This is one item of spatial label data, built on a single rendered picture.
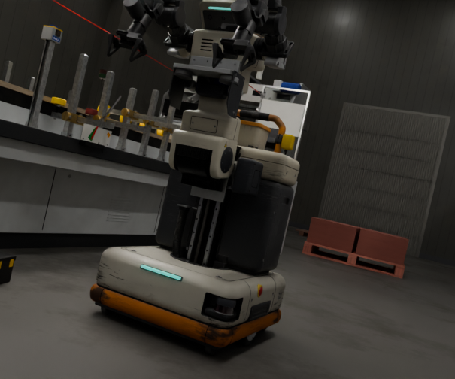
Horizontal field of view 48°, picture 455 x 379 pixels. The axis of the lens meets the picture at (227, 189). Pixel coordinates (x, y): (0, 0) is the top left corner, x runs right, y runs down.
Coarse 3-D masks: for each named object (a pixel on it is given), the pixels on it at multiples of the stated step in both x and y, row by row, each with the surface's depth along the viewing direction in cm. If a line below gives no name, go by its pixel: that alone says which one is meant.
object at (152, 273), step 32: (128, 256) 205; (160, 256) 214; (96, 288) 208; (128, 288) 202; (160, 288) 196; (192, 288) 190; (224, 288) 187; (256, 288) 206; (160, 320) 194; (192, 320) 190; (224, 320) 187; (256, 320) 213
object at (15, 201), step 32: (0, 96) 268; (0, 160) 276; (0, 192) 280; (32, 192) 301; (64, 192) 324; (96, 192) 352; (128, 192) 385; (160, 192) 425; (0, 224) 285; (32, 224) 306; (64, 224) 330; (96, 224) 360; (128, 224) 393
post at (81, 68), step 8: (80, 56) 287; (88, 56) 288; (80, 64) 286; (80, 72) 286; (80, 80) 287; (72, 88) 287; (80, 88) 288; (72, 96) 286; (72, 104) 286; (72, 112) 286; (64, 128) 287; (72, 128) 289
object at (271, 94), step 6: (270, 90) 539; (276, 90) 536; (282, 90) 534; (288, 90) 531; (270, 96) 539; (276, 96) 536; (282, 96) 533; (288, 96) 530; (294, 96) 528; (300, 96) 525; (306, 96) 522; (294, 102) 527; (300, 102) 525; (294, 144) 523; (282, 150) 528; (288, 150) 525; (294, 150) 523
